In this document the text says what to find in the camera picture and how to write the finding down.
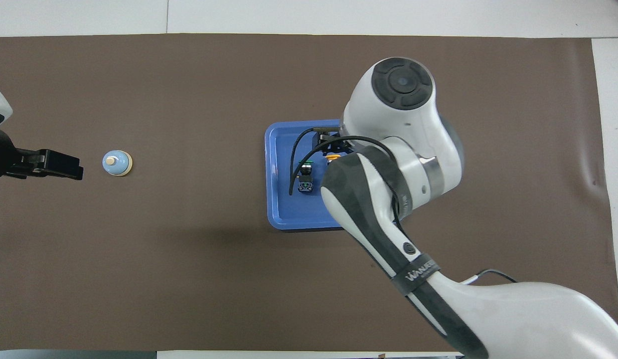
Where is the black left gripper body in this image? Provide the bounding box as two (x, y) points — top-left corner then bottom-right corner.
(0, 129), (47, 183)

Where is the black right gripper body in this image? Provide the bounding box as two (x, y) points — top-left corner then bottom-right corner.
(312, 127), (355, 155)

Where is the green push button switch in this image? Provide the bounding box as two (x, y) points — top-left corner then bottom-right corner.
(297, 160), (315, 194)

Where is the light blue call bell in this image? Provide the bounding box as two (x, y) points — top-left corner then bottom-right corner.
(102, 150), (133, 178)

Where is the blue plastic tray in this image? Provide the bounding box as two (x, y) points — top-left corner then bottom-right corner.
(265, 119), (347, 231)

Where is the brown table mat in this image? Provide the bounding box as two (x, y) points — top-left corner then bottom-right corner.
(0, 33), (618, 352)

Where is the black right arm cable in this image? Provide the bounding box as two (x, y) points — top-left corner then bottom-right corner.
(288, 127), (410, 236)

